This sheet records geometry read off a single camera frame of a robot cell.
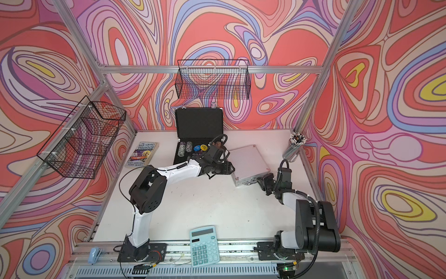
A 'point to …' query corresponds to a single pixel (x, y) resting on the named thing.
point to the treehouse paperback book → (143, 154)
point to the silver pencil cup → (297, 140)
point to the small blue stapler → (94, 255)
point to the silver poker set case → (248, 164)
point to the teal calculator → (204, 247)
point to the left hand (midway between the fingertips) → (235, 170)
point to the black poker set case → (196, 128)
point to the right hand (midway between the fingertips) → (257, 181)
